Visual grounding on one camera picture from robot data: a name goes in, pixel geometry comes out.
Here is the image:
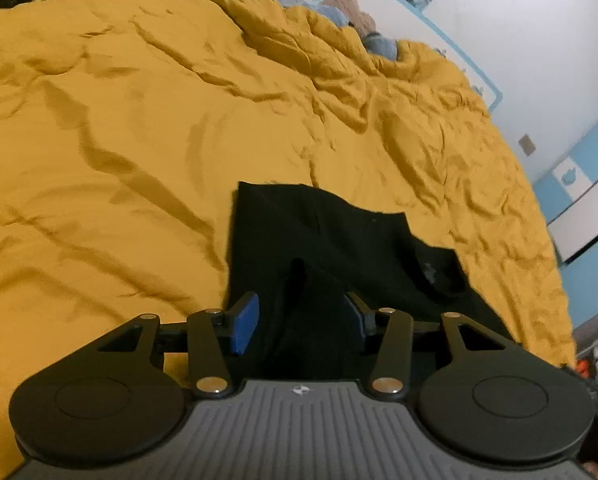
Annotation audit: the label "blue and white wardrobe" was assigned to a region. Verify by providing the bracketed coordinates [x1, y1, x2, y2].
[531, 109, 598, 332]

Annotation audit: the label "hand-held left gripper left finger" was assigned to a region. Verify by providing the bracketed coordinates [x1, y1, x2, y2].
[96, 291, 260, 397]

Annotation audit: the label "yellow blanket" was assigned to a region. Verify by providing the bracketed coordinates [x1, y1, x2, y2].
[0, 0, 578, 480]

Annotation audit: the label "black garment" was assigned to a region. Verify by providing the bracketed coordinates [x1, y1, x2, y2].
[226, 180, 517, 382]

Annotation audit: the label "pillows at bed head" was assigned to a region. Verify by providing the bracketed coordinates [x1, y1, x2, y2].
[363, 34, 401, 62]

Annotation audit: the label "white blue-trimmed headboard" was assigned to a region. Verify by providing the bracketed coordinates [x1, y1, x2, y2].
[259, 0, 503, 111]

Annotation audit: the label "brown plush toy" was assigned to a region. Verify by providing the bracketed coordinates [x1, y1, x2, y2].
[323, 0, 378, 37]

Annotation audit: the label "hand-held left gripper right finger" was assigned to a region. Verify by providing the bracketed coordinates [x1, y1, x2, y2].
[343, 291, 523, 397]

